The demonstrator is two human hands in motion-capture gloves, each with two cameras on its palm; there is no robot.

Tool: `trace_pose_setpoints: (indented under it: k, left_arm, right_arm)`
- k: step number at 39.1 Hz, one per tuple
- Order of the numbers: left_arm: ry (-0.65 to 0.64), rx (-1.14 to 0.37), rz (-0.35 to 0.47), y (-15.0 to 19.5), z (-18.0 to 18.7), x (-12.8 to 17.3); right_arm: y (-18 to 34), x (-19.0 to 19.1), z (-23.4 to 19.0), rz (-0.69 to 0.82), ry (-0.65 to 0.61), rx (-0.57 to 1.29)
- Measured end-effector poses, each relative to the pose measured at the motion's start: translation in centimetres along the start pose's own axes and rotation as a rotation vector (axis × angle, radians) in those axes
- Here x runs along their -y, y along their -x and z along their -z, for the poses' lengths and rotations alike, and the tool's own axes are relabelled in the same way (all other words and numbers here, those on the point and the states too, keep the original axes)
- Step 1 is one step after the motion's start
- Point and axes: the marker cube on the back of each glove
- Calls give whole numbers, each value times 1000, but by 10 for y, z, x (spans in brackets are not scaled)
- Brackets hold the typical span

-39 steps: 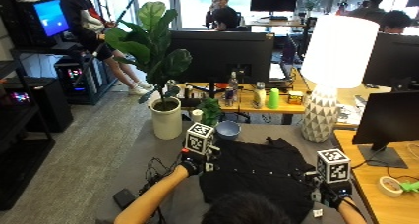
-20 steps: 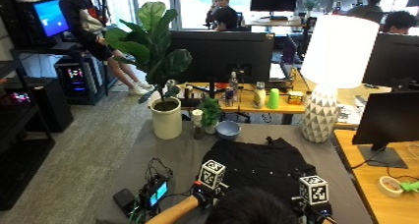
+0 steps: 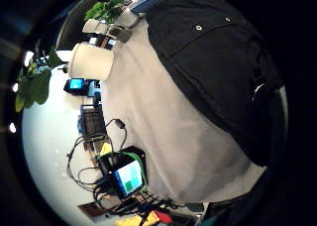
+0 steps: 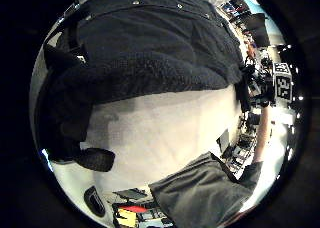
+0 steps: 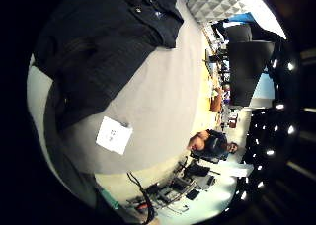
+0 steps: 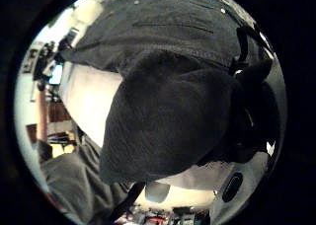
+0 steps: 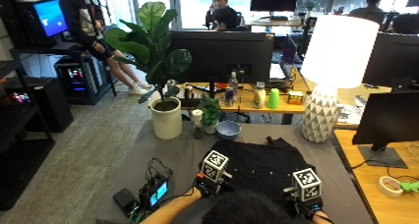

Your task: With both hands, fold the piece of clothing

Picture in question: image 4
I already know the black snap-button garment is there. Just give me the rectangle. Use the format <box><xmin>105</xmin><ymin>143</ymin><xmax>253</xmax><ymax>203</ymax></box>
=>
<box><xmin>44</xmin><ymin>0</ymin><xmax>253</xmax><ymax>113</ymax></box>

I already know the black laptop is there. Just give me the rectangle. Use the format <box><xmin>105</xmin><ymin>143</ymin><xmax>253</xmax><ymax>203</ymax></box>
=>
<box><xmin>112</xmin><ymin>187</ymin><xmax>148</xmax><ymax>201</ymax></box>

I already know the yellow box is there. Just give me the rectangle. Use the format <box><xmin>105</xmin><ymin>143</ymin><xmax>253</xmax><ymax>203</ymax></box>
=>
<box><xmin>117</xmin><ymin>209</ymin><xmax>138</xmax><ymax>228</ymax></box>

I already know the red flat item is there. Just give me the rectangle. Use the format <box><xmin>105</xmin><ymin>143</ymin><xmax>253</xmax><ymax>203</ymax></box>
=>
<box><xmin>119</xmin><ymin>205</ymin><xmax>150</xmax><ymax>214</ymax></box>

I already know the person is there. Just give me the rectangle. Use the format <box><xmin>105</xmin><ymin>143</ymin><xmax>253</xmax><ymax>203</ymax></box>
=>
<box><xmin>148</xmin><ymin>151</ymin><xmax>265</xmax><ymax>228</ymax></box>

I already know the cluttered desk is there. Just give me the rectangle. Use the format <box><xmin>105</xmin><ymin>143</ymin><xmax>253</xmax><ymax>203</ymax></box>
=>
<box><xmin>216</xmin><ymin>112</ymin><xmax>259</xmax><ymax>176</ymax></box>

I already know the white marker cube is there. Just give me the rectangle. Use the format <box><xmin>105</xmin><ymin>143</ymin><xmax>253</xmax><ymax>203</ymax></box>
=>
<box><xmin>272</xmin><ymin>61</ymin><xmax>295</xmax><ymax>104</ymax></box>

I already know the black monitor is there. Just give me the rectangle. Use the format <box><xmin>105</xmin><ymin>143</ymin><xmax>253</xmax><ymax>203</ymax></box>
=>
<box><xmin>244</xmin><ymin>12</ymin><xmax>272</xmax><ymax>48</ymax></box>

